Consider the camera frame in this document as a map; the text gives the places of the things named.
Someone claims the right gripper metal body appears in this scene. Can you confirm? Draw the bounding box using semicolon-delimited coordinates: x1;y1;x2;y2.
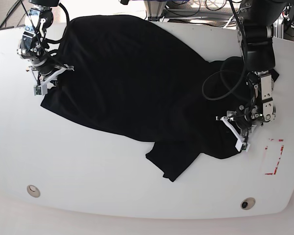
17;7;61;75

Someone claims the left gripper metal body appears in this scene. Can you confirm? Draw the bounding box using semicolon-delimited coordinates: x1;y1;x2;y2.
226;70;276;137

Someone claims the black t-shirt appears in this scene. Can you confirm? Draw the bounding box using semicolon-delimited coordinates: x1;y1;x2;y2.
41;15;249;181

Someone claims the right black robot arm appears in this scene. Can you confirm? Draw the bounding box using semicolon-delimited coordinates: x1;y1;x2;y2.
18;0;59;75

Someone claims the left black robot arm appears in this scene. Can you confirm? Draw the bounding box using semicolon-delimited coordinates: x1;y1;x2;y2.
232;0;288;138

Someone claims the red tape rectangle marking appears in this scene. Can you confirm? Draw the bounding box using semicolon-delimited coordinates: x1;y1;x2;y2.
262;139;285;176

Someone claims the right table grommet hole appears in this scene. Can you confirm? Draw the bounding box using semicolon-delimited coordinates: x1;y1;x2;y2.
241;197;256;211

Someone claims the table grommet hole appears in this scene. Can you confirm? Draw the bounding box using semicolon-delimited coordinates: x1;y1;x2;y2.
26;185;41;198
241;197;256;211

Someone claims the left table grommet hole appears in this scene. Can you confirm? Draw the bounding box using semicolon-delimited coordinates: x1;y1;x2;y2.
26;185;41;198

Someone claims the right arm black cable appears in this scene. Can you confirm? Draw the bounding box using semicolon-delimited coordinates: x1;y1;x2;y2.
19;0;72;64

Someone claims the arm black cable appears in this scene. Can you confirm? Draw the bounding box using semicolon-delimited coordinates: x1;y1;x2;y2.
19;0;72;64
202;0;250;101

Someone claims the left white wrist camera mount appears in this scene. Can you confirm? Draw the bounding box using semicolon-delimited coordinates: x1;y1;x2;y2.
216;117;250;152

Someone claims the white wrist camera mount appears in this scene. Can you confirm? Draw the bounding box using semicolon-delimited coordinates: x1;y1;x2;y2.
29;64;74;95
216;117;250;152

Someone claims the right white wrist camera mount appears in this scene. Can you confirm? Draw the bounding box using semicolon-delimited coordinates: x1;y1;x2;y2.
29;64;74;95

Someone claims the black floor cable left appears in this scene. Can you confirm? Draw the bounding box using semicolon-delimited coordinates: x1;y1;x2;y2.
0;0;23;29

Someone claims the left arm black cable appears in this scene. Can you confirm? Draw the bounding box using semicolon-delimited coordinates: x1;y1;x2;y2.
202;0;250;101

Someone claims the black coiled cable bundle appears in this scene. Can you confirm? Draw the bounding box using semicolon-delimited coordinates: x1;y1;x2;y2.
203;0;238;15

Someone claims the aluminium frame stand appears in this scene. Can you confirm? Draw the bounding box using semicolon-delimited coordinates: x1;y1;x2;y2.
144;0;168;22

